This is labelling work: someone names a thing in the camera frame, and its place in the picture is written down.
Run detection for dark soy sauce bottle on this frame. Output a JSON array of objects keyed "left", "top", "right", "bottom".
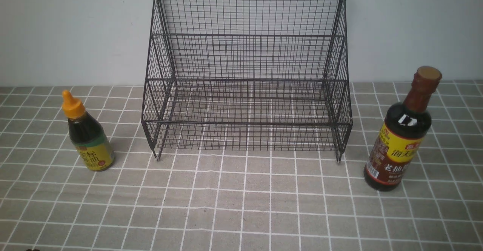
[{"left": 363, "top": 66, "right": 442, "bottom": 191}]

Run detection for small orange-capped sauce bottle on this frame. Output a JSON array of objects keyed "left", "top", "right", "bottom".
[{"left": 62, "top": 90, "right": 115, "bottom": 171}]

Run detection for grey checkered tablecloth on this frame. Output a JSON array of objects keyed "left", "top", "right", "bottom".
[{"left": 0, "top": 80, "right": 483, "bottom": 251}]

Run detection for black wire mesh shelf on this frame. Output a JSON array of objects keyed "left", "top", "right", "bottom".
[{"left": 141, "top": 0, "right": 353, "bottom": 161}]

